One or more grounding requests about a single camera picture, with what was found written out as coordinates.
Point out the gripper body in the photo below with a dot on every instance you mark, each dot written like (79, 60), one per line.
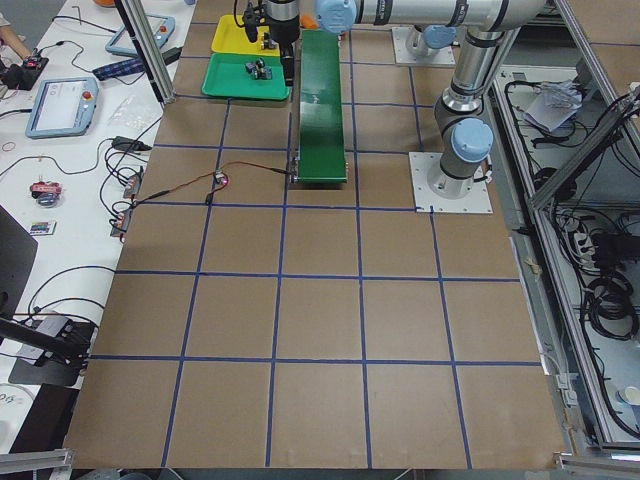
(281, 25)

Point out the yellow push button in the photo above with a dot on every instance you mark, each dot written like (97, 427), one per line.
(267, 43)

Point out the green push button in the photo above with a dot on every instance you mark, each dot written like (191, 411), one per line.
(252, 66)
(265, 73)

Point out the plain orange cylinder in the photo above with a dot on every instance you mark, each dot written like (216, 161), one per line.
(308, 22)

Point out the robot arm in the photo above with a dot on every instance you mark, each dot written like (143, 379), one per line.
(411, 110)
(283, 20)

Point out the yellow plastic tray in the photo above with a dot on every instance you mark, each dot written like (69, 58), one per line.
(229, 38)

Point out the green plastic tray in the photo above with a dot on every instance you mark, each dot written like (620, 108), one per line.
(226, 77)

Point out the green conveyor belt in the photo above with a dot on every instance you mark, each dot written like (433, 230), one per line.
(320, 157)

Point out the blue plaid pouch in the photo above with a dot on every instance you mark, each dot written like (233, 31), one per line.
(119, 69)

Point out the small motor controller board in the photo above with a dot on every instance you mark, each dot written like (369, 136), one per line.
(220, 179)

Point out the black power adapter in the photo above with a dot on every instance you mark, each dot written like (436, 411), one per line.
(126, 144)

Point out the teach pendant near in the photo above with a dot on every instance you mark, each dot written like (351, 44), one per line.
(63, 108)

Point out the aluminium frame post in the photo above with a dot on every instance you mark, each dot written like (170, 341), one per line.
(135, 21)

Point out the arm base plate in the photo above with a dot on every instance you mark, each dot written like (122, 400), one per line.
(429, 45)
(434, 192)

